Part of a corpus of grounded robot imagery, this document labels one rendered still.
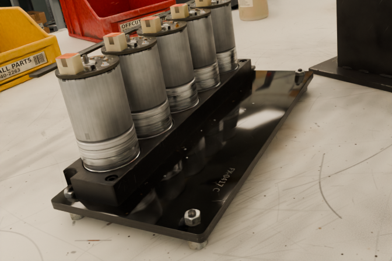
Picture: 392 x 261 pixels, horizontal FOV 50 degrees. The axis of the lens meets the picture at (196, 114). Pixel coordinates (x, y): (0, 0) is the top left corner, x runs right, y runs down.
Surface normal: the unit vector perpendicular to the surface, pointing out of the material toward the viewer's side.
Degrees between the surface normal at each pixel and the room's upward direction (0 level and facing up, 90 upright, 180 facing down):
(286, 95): 0
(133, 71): 90
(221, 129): 0
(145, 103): 90
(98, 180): 0
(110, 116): 90
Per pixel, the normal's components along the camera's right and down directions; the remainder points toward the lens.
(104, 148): 0.09, 0.39
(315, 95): -0.15, -0.90
